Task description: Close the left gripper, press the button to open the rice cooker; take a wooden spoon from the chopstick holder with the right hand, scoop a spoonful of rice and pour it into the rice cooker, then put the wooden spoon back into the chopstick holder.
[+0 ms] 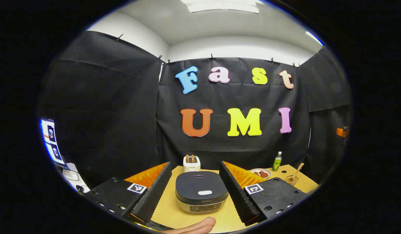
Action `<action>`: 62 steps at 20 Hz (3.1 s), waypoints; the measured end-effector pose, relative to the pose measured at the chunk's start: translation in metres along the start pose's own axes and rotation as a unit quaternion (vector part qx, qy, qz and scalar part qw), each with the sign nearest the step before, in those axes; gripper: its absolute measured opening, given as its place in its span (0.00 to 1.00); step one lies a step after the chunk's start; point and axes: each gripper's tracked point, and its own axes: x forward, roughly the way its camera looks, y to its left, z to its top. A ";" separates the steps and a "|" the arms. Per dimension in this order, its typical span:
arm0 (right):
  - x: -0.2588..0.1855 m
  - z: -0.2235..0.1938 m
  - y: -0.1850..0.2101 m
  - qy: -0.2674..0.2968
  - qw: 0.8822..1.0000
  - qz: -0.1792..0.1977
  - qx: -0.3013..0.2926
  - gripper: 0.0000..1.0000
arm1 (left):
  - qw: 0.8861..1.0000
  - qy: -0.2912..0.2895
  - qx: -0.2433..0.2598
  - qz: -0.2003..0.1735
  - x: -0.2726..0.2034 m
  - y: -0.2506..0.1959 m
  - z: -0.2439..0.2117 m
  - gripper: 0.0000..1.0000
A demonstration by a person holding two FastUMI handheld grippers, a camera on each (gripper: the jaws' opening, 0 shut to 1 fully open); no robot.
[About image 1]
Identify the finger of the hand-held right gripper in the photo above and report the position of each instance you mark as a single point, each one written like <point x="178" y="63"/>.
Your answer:
<point x="342" y="132"/>

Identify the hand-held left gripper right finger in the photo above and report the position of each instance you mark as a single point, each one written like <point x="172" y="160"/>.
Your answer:
<point x="236" y="191"/>

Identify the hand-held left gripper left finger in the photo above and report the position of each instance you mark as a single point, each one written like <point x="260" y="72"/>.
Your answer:
<point x="155" y="191"/>

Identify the black silver rice cooker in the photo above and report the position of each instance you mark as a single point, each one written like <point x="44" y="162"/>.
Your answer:
<point x="200" y="188"/>

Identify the wooden spoon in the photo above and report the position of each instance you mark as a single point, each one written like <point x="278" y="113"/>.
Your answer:
<point x="297" y="170"/>

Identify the white oval plate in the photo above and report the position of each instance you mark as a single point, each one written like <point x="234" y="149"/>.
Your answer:
<point x="256" y="171"/>

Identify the white toaster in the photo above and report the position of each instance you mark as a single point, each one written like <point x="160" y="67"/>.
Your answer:
<point x="191" y="166"/>

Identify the green tea bottle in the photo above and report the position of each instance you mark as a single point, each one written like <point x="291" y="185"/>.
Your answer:
<point x="277" y="162"/>

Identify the black computer mouse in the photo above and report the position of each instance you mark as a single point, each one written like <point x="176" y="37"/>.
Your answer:
<point x="79" y="188"/>

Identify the white side desk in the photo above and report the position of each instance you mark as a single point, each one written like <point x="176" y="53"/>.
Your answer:
<point x="75" y="182"/>

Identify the black backdrop cloth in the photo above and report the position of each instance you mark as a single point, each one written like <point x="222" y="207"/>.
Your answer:
<point x="122" y="113"/>

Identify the white flat device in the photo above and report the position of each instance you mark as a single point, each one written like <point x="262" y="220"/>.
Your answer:
<point x="71" y="175"/>

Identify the narrow ceiling light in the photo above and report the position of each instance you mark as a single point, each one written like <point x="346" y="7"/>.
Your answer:
<point x="314" y="38"/>

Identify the computer monitor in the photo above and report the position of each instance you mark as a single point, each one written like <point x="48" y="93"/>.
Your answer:
<point x="52" y="139"/>

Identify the row of black cloth clips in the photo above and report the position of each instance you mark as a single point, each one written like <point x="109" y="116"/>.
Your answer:
<point x="212" y="57"/>

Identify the ceiling light panel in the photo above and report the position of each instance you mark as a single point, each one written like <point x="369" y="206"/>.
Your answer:
<point x="219" y="6"/>

